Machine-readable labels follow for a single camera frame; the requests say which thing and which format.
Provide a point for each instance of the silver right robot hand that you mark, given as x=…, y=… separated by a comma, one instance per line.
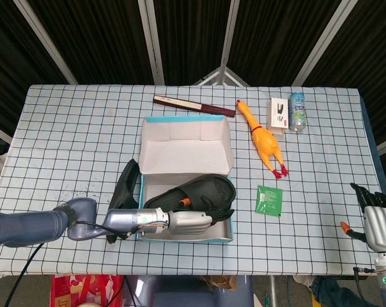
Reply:
x=383, y=227

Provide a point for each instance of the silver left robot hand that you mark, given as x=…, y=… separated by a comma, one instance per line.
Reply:
x=189, y=222

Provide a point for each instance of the black slipper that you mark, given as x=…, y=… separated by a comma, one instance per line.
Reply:
x=209, y=190
x=126, y=185

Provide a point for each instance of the light blue shoe box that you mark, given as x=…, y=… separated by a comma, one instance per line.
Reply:
x=183, y=150

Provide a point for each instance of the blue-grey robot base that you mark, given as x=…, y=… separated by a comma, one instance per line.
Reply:
x=186, y=294

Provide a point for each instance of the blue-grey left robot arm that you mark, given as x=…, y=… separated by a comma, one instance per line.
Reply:
x=27, y=224

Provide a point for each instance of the red patterned bag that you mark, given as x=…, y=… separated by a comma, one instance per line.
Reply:
x=71, y=288

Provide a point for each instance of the table with checkered tablecloth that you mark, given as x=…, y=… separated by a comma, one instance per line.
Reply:
x=68, y=128

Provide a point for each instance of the brown paper bag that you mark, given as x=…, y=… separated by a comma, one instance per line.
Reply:
x=218, y=281

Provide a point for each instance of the blue jeans leg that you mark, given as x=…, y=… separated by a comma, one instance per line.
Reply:
x=333, y=291

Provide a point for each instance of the green sachet packet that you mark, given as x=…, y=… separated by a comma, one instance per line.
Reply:
x=269, y=199

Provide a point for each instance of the grey sneaker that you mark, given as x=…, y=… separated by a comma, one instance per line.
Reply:
x=303, y=280

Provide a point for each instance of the grey metal table leg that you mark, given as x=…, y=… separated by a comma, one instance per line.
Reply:
x=273, y=291

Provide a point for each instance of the yellow rubber chicken toy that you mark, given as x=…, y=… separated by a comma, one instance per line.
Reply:
x=265, y=140

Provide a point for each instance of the dark red folded fan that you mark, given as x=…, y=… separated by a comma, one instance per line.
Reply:
x=193, y=105

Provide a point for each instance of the small white carton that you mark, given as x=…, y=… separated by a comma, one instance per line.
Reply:
x=278, y=115

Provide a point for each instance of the plastic water bottle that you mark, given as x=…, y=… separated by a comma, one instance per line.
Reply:
x=297, y=112

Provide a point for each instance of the black pleated curtain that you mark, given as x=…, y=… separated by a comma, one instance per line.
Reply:
x=100, y=32

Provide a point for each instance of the white metal frame brace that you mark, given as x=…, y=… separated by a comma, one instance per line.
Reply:
x=221, y=75

